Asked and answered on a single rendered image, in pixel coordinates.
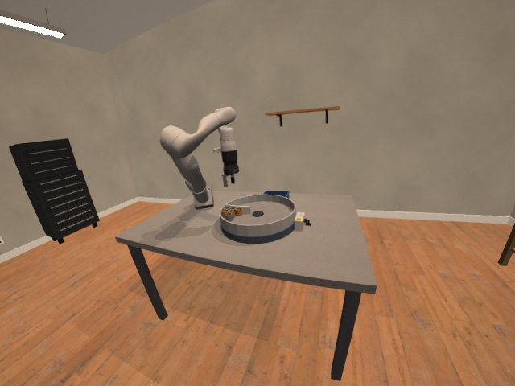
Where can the blue plastic tray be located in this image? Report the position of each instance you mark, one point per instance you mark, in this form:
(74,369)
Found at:
(281,193)

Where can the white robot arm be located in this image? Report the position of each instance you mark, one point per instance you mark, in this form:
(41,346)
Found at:
(177,142)

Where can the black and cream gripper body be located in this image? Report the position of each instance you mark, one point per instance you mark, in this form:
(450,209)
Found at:
(229,156)

